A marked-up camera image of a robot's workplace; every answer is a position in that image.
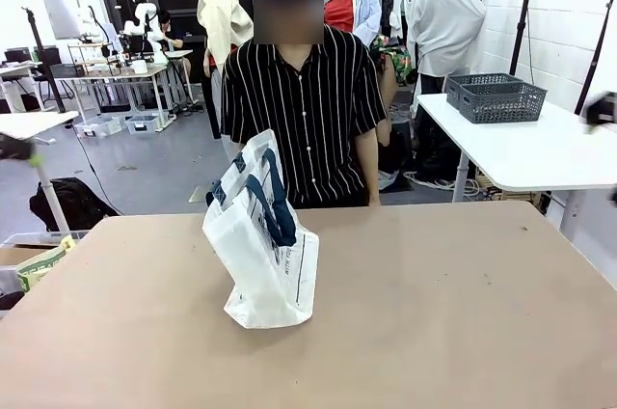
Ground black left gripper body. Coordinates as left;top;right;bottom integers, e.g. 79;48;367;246
0;132;35;162

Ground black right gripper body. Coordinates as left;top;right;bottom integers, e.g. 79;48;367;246
585;90;617;126

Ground grey plastic lattice basket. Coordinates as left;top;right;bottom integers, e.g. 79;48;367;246
458;81;549;125
444;72;524;110

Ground white shopping bag blue handles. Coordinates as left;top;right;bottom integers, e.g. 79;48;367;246
201;128;320;331

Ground person's left forearm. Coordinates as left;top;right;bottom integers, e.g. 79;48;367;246
362;157;386;208

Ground black slanted tripod pole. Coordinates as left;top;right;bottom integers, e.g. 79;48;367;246
574;8;617;116

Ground black backpack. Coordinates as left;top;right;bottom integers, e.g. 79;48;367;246
28;177;121;232

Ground white side table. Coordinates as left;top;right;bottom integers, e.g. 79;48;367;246
416;93;617;231

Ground clear plastic storage bin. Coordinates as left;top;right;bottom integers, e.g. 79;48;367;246
73;114;122;138
124;113;163;136

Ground black light stand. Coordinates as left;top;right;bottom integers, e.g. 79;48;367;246
20;6;67;115

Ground cardboard box green print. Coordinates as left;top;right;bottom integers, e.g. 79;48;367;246
0;234;77;293

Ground wooden workbench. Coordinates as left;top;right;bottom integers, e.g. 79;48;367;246
50;48;195;133

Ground white board panel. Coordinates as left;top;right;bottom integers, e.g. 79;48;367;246
40;0;82;41

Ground seated person in dark shirt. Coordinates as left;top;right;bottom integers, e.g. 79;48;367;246
157;10;193;85

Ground person in white coat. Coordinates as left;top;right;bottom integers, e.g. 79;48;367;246
389;0;419;43

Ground mannequin in beige jacket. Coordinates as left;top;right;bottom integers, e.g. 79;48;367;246
187;0;255;141

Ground person in black striped shirt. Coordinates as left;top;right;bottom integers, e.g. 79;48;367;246
220;0;389;210

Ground white desk with pedestal leg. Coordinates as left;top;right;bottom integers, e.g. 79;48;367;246
0;110;81;236

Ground black tripod with camera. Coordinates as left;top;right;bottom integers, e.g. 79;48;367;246
509;0;539;78

